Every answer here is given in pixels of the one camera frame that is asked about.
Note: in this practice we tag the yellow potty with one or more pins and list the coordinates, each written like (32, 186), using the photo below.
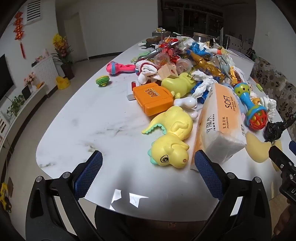
(63, 83)

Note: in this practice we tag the wooden block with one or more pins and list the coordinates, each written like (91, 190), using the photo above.
(166, 71)

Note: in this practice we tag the silver upright panel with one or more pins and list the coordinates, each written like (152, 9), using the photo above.
(225, 38)

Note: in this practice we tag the white sock with red trim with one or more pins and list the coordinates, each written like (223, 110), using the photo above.
(145, 71)

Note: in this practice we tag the white cabinet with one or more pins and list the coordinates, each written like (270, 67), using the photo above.
(45, 71)

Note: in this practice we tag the pink plastic toy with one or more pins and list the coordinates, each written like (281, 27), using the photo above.
(122, 68)

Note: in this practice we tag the clear capsule ball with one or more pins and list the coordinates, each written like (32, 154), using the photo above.
(161, 59)
(183, 66)

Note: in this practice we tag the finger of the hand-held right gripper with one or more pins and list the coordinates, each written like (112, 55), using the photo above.
(278, 157)
(292, 146)

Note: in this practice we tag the white wall vent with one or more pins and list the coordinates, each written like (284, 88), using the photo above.
(34, 10)

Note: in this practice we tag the gold figure toy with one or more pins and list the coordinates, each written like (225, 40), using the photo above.
(208, 67)

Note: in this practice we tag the pink flower bouquet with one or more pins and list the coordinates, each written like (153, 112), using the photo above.
(30, 78)

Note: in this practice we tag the brown toy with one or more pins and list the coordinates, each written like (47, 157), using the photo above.
(153, 40)

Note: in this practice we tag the yellow dinosaur toy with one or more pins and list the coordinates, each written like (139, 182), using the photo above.
(175, 129)

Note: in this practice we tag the white television console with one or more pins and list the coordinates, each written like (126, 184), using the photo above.
(25, 106)

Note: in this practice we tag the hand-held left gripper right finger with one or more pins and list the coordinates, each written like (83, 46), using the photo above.
(208, 176)

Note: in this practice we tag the lime green marker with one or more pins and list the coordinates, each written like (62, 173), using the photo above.
(259, 87)

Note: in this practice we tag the orange toy case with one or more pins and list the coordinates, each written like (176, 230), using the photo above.
(152, 99)

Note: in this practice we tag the black white toy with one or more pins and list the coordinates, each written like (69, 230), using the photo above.
(145, 45)

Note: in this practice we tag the green spinning top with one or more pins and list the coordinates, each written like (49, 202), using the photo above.
(103, 81)

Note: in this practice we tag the lime green plastic toy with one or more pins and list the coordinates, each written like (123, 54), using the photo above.
(178, 84)

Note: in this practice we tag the blue plastic wrapper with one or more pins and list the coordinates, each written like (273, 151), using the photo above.
(200, 48)

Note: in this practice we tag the dark glass cabinet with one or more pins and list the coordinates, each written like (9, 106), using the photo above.
(192, 16)

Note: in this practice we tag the white door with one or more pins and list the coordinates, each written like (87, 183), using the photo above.
(76, 37)

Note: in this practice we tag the black plastic bag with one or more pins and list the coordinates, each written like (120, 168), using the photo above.
(274, 132)

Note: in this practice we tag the floral sofa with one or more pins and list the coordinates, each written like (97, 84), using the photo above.
(277, 85)

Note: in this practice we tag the white orange tissue pack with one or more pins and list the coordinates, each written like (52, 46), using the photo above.
(219, 120)

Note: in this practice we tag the person's right hand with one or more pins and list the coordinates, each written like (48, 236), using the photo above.
(285, 221)

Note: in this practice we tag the blue rattle toy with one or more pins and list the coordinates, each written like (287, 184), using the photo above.
(246, 102)

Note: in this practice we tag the red knot wall ornament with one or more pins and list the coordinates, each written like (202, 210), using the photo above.
(18, 30)

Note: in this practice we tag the potted yellow flower plant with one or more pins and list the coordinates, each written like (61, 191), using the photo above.
(63, 53)

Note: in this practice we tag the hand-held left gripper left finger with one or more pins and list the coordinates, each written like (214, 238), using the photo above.
(89, 176)

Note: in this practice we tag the green vine plant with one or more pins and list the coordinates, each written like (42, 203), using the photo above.
(15, 105)

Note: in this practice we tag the small white box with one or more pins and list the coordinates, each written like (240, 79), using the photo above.
(130, 93)

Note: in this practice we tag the silver toy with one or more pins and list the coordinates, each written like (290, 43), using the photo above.
(151, 53)

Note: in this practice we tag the crumpled white tissue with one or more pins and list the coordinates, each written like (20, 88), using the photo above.
(269, 106)

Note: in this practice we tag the yellow floor toy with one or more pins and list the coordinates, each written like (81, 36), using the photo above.
(4, 197)

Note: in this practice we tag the glass jar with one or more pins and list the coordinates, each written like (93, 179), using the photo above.
(200, 37)

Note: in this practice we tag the white bone toy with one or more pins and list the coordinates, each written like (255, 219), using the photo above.
(186, 102)

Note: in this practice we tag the white storage box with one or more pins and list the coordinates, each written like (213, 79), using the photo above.
(240, 62)

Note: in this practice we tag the pale yellow plastic toy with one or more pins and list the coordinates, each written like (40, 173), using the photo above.
(256, 148)

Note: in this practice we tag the white knotted cloth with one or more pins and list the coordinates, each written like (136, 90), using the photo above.
(203, 87)

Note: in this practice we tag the black television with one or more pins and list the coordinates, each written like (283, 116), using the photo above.
(5, 76)

